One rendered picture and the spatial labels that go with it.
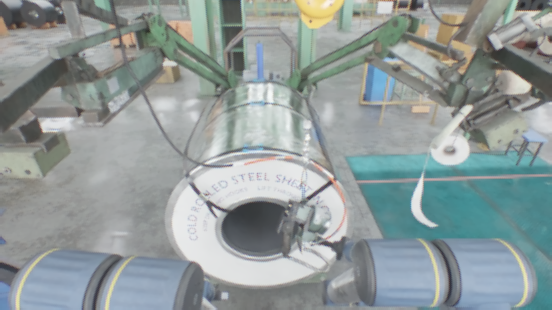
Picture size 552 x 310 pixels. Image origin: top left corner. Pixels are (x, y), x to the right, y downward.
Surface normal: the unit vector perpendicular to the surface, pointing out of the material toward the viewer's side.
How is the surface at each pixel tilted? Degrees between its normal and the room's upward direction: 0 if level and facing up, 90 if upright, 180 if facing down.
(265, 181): 90
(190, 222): 90
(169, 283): 12
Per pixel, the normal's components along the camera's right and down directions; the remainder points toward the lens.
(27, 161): 0.03, 0.47
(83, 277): -0.03, -0.70
